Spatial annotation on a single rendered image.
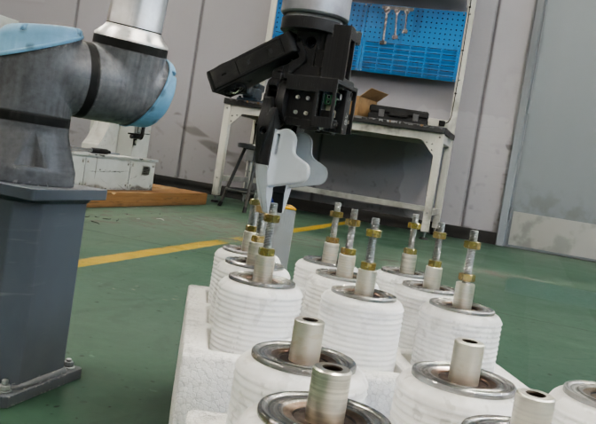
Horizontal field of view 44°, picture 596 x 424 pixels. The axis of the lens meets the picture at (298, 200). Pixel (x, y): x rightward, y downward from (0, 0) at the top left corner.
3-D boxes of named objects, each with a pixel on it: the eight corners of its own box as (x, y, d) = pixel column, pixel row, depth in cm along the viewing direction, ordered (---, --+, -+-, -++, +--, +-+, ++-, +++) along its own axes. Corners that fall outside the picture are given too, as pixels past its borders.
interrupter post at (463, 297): (468, 310, 88) (474, 282, 88) (474, 314, 86) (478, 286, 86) (449, 307, 88) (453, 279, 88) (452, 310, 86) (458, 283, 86)
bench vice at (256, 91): (245, 104, 559) (250, 71, 557) (267, 106, 554) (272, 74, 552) (224, 97, 519) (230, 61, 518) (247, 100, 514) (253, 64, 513)
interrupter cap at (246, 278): (239, 274, 88) (240, 268, 88) (301, 286, 87) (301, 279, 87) (218, 282, 81) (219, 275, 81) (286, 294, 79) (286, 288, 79)
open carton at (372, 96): (337, 118, 580) (342, 90, 578) (383, 124, 560) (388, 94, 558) (318, 113, 554) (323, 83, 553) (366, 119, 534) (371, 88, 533)
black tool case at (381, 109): (370, 121, 556) (372, 107, 556) (426, 129, 550) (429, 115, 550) (367, 118, 523) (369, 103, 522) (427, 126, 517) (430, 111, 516)
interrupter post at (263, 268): (254, 280, 85) (258, 252, 85) (274, 285, 85) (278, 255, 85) (247, 283, 83) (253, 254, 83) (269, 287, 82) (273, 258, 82)
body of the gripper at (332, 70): (328, 135, 77) (346, 18, 76) (253, 124, 80) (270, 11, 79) (350, 141, 84) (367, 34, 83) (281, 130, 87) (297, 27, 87)
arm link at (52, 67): (-25, 105, 111) (-12, 13, 110) (63, 119, 119) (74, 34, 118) (1, 108, 101) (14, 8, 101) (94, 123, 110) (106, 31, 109)
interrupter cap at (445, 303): (484, 309, 91) (485, 303, 91) (501, 322, 83) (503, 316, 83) (423, 299, 91) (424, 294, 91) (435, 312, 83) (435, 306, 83)
